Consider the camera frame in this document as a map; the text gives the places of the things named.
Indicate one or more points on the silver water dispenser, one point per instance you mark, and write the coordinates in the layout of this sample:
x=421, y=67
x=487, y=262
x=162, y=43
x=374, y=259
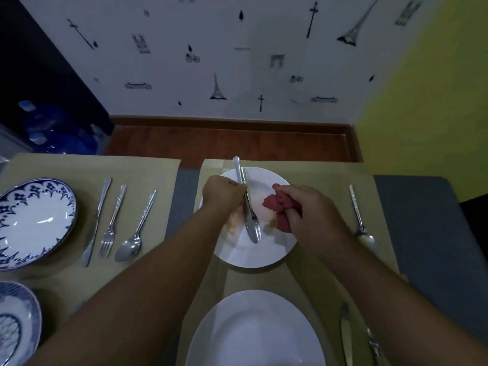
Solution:
x=11, y=142

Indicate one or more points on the steel spoon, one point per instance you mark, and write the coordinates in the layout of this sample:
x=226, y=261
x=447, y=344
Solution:
x=366, y=240
x=127, y=249

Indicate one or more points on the person's left hand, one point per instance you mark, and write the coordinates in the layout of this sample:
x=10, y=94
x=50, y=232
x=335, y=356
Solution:
x=221, y=196

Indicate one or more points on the brown wooden baseboard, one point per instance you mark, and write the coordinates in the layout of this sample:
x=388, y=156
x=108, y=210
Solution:
x=228, y=142

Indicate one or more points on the black furniture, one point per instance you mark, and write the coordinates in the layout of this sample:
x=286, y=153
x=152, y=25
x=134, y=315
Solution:
x=476, y=228

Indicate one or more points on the steel knife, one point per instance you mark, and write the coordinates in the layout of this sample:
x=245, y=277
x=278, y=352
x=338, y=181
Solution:
x=252, y=228
x=89, y=247
x=346, y=335

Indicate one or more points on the blue geometric rim plate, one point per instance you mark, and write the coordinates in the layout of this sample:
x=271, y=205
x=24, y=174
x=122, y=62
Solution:
x=19, y=320

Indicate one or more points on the beige woven placemat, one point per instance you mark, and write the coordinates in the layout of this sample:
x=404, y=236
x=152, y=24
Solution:
x=328, y=175
x=152, y=171
x=65, y=301
x=297, y=285

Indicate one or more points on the steel fork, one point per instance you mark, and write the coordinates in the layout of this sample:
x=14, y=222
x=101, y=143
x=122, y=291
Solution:
x=374, y=346
x=107, y=240
x=244, y=173

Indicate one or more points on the red cleaning cloth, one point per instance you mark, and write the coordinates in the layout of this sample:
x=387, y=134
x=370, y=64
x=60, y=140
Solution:
x=276, y=203

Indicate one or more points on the white plate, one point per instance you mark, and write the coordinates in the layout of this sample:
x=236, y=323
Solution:
x=267, y=251
x=255, y=331

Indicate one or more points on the blue floral rim plate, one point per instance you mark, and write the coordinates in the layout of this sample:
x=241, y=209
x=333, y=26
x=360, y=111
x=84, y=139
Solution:
x=38, y=221

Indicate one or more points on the person's right forearm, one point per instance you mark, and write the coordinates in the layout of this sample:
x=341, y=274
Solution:
x=404, y=316

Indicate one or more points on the person's left forearm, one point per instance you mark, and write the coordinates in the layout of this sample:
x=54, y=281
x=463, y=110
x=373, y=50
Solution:
x=122, y=301

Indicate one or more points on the blue water jug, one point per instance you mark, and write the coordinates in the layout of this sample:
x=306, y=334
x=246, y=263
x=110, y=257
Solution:
x=49, y=118
x=65, y=144

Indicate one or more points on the small white bottle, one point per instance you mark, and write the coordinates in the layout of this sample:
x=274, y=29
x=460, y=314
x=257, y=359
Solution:
x=99, y=139

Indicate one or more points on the person's right hand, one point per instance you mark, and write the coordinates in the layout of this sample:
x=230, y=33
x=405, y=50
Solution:
x=320, y=221

